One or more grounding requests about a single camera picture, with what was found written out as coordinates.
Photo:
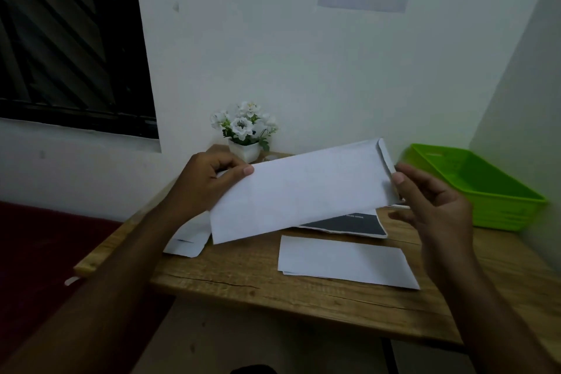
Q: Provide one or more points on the white envelope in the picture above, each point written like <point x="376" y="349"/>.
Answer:
<point x="298" y="194"/>

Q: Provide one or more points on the person's left leg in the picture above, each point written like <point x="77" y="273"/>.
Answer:
<point x="254" y="370"/>

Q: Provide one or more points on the white potted artificial flowers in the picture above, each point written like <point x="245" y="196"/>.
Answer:
<point x="245" y="152"/>

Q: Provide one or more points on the black table leg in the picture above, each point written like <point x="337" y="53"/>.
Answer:
<point x="389" y="358"/>

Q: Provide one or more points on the person's right forearm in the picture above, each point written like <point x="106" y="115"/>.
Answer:
<point x="482" y="321"/>

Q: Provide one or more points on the small white scrap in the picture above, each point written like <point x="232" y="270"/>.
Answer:
<point x="72" y="281"/>

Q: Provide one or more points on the dark window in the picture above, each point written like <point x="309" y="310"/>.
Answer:
<point x="65" y="36"/>

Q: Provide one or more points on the white printed document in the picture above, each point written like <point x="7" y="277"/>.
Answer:
<point x="346" y="262"/>

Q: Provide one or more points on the person's left forearm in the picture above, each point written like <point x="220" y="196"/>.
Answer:
<point x="87" y="308"/>

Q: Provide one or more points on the dark red carpet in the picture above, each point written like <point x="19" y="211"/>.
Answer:
<point x="35" y="246"/>

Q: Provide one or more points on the person's right hand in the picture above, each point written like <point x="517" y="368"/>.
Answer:
<point x="442" y="224"/>

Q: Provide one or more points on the person's left hand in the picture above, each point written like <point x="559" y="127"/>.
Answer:
<point x="201" y="185"/>

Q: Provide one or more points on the green plastic basket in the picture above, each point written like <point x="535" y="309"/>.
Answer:
<point x="473" y="181"/>

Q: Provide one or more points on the pile of white envelopes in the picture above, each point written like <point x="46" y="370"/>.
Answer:
<point x="188" y="238"/>

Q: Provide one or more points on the stack of printed documents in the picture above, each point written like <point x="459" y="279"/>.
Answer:
<point x="346" y="224"/>

